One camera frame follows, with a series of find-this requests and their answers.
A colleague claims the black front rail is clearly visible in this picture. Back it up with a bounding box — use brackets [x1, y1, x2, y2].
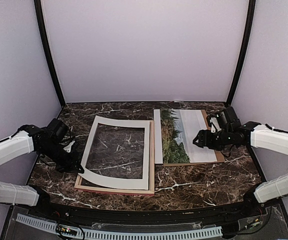
[13, 194, 282, 227]

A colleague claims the pink wooden picture frame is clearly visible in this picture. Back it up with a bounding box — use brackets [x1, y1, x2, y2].
[74, 116, 155, 196]

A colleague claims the white slotted cable duct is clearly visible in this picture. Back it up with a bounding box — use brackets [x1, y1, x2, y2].
[15, 213, 223, 240]

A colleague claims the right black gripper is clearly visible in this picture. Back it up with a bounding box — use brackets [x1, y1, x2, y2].
[193, 128, 233, 151]

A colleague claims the landscape photo print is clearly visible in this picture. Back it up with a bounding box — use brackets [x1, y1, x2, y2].
[153, 109, 224, 167]

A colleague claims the clear acrylic sheet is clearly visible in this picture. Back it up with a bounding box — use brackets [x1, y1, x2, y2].
[85, 123, 145, 179]

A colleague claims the black corner post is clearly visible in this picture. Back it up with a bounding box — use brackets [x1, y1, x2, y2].
[33, 0, 66, 108]
[225, 0, 256, 107]

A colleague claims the right black corner post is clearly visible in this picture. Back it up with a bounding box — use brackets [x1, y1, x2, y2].
[225, 0, 256, 107]

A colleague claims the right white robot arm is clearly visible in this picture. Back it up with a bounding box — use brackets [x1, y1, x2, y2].
[192, 121, 288, 217]

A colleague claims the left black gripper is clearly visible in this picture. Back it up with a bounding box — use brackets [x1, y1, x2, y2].
[39, 141, 84, 174]

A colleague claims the brown cardboard backing board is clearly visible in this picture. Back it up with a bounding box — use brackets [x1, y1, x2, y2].
[160, 109, 224, 167]

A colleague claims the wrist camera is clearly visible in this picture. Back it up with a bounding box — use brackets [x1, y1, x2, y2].
[46, 118, 76, 153]
[206, 106, 242, 133]

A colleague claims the left black corner post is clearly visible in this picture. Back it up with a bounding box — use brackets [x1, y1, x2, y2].
[33, 0, 66, 108]

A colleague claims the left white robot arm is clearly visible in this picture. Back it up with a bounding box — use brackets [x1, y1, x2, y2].
[0, 119, 85, 218]

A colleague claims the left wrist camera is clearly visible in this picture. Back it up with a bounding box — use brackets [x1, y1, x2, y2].
[46, 118, 76, 153]

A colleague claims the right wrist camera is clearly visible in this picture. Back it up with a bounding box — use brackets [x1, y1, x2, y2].
[206, 106, 242, 133]

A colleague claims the white mat board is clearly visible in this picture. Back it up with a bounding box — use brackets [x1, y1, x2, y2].
[80, 115, 154, 192]

